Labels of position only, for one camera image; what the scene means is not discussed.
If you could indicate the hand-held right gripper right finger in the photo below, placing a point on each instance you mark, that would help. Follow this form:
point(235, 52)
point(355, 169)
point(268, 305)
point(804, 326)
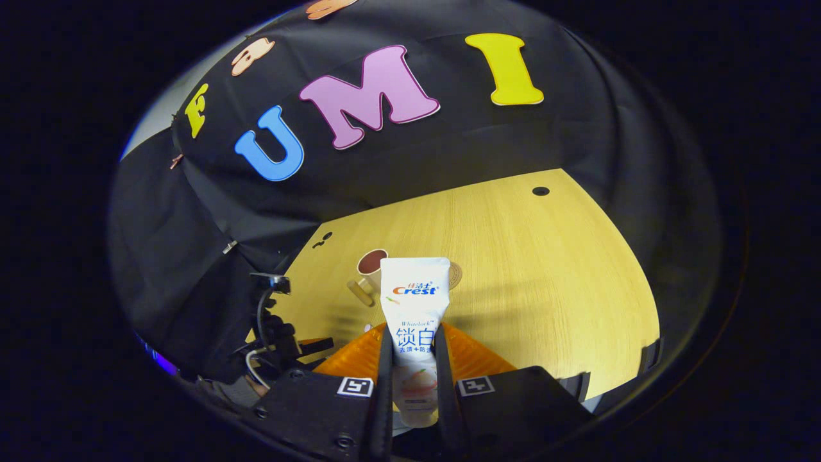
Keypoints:
point(446, 398)

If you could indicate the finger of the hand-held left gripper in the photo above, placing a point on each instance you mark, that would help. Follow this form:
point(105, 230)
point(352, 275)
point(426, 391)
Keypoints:
point(315, 346)

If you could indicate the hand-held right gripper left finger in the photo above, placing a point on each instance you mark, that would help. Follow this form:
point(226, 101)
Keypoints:
point(383, 398)

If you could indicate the white toothpaste tube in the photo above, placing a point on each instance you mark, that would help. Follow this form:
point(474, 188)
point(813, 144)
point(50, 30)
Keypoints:
point(414, 308)

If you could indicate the beige cup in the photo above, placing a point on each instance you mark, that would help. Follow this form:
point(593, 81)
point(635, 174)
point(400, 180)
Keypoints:
point(371, 263)

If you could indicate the round wooden coaster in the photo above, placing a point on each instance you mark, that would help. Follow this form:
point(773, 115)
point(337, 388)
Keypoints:
point(455, 276)

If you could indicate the wooden desktop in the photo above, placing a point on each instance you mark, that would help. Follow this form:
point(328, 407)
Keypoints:
point(545, 289)

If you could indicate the silver backdrop clip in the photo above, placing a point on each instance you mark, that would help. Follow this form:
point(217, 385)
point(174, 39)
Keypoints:
point(229, 247)

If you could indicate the pink backdrop clip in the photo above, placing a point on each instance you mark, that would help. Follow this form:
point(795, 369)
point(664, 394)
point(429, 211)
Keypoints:
point(176, 161)

